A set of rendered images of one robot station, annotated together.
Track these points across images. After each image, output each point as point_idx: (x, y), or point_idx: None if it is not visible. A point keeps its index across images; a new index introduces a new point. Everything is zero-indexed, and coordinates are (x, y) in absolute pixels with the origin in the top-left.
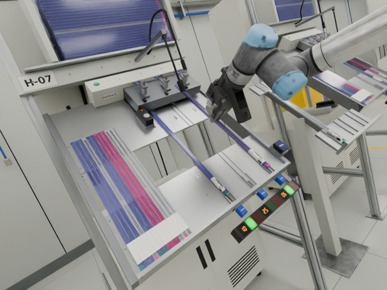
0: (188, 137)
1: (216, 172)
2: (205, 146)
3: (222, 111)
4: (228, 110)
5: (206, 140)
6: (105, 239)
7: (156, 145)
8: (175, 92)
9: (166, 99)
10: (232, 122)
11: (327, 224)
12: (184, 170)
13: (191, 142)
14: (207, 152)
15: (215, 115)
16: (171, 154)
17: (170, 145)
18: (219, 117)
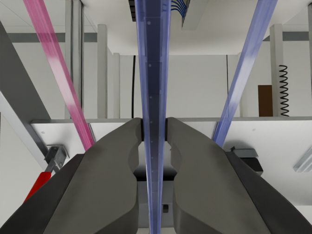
0: (102, 93)
1: None
2: (82, 61)
3: (187, 213)
4: (80, 184)
5: (79, 71)
6: (306, 4)
7: (133, 100)
8: (141, 205)
9: (169, 194)
10: (7, 78)
11: None
12: (113, 48)
13: (99, 82)
14: (83, 48)
15: (252, 182)
16: (120, 79)
17: (119, 93)
18: (135, 133)
